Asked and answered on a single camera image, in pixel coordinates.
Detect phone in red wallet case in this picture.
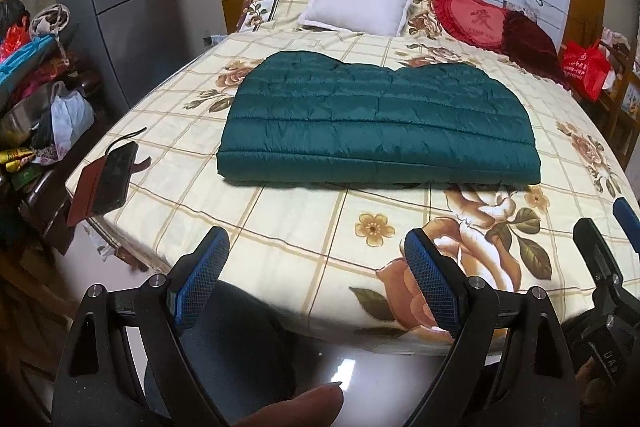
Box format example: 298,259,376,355
65,141,151,228

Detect wooden shelf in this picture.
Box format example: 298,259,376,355
600,27,640,168

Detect dark red velvet pillow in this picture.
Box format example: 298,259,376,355
500,9,574,90

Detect red heart pillow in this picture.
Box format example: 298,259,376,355
432,0,511,51

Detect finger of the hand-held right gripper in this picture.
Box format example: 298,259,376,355
572,217,626,304
612,197,640,258

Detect person's dark trousers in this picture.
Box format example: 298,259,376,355
142,279,322,427

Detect bed with floral sheet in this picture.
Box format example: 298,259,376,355
65,0,640,354

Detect green puffer jacket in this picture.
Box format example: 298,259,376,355
216,50,542,188

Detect person's left hand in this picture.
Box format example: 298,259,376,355
232,381,346,427

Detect dark wooden chair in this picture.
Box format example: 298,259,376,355
0,157,103,260

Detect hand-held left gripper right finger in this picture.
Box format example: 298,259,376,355
402,227,591,427

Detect white plastic bag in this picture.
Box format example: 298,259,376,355
32,88,96,160

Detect black cord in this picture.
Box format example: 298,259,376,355
102,129,149,156

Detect red shopping bag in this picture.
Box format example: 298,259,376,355
562,38,612,104

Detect person's right hand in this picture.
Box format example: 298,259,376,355
575,354,609,409

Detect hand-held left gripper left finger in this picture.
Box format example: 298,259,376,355
50,227,233,427

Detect pile of colourful bags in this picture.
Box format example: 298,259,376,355
0,0,101,168

